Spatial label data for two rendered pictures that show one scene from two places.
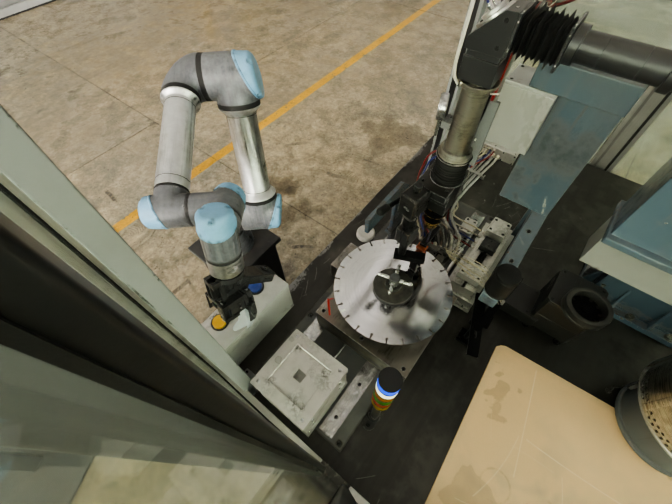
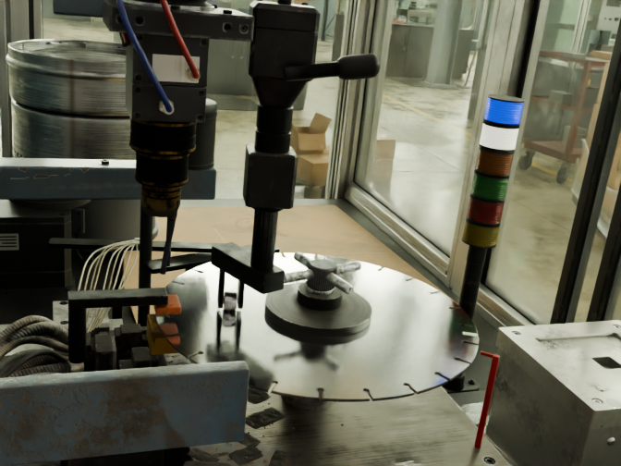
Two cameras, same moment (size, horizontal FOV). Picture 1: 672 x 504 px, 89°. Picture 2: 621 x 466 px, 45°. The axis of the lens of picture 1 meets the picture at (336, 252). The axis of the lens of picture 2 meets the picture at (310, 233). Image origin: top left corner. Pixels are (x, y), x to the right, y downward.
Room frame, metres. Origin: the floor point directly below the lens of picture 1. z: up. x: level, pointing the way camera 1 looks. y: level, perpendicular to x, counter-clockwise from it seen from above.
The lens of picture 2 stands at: (1.06, 0.18, 1.28)
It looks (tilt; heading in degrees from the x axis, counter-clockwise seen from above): 19 degrees down; 210
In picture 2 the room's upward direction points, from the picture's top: 6 degrees clockwise
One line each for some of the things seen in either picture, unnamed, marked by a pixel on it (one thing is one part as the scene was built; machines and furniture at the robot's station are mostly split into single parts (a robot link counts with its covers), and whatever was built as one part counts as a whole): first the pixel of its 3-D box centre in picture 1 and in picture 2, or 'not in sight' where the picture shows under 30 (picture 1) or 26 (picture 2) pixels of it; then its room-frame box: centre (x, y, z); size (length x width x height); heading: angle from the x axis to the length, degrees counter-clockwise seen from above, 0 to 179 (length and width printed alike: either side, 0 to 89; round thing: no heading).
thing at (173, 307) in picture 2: (427, 242); (124, 324); (0.60, -0.28, 0.95); 0.10 x 0.03 x 0.07; 140
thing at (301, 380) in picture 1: (302, 382); (592, 417); (0.23, 0.10, 0.82); 0.18 x 0.18 x 0.15; 50
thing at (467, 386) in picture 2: (374, 414); (453, 380); (0.15, -0.09, 0.76); 0.09 x 0.03 x 0.03; 140
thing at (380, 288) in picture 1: (393, 284); (319, 300); (0.45, -0.16, 0.96); 0.11 x 0.11 x 0.03
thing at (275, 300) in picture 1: (248, 317); not in sight; (0.43, 0.28, 0.82); 0.28 x 0.11 x 0.15; 140
